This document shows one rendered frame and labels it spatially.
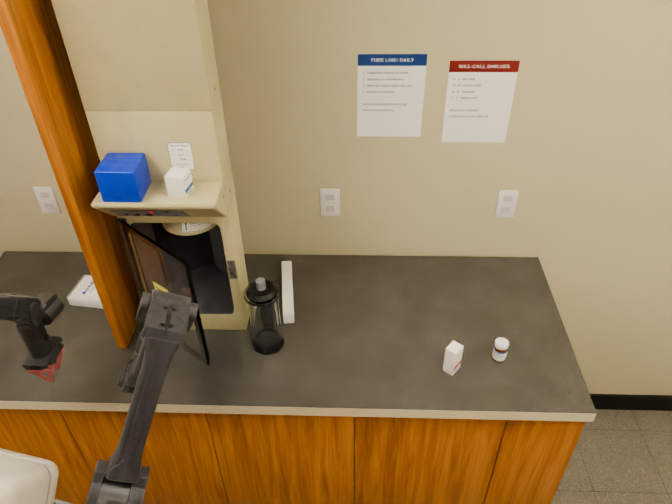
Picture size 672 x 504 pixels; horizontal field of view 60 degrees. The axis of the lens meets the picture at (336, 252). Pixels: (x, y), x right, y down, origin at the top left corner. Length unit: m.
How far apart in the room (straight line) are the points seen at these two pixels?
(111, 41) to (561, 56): 1.26
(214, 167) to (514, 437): 1.19
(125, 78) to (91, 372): 0.91
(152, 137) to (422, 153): 0.90
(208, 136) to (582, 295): 1.64
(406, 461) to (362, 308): 0.51
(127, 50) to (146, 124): 0.19
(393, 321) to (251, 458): 0.64
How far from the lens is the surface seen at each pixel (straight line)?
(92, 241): 1.74
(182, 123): 1.54
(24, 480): 1.26
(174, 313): 1.15
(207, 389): 1.81
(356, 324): 1.94
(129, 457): 1.24
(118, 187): 1.56
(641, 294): 2.63
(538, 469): 2.10
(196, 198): 1.54
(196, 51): 1.45
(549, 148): 2.09
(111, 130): 1.61
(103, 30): 1.50
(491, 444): 1.95
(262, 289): 1.71
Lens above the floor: 2.32
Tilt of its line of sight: 39 degrees down
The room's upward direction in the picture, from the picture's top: 1 degrees counter-clockwise
